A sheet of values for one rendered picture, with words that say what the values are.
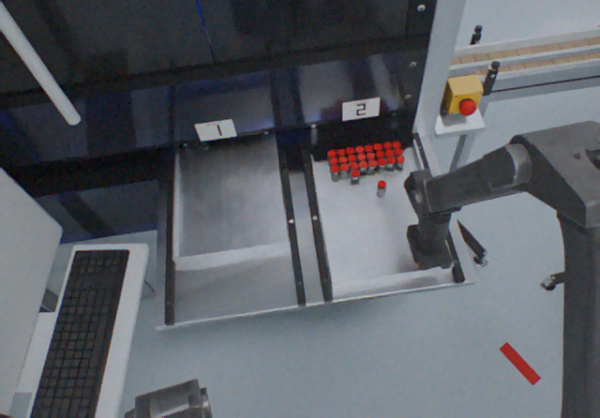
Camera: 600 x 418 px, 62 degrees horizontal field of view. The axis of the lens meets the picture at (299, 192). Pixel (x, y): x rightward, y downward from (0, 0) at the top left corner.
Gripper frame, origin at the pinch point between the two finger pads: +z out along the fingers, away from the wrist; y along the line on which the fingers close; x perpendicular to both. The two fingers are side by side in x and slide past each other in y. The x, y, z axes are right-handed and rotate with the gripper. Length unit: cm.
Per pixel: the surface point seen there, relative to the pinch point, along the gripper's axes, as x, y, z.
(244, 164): 37, 36, -2
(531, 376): -49, 1, 91
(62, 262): 103, 42, 38
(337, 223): 16.2, 15.0, 0.6
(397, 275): 6.0, -0.9, 0.0
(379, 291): 10.2, -2.5, 3.2
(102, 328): 72, 1, 8
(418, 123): -7.6, 35.5, -7.8
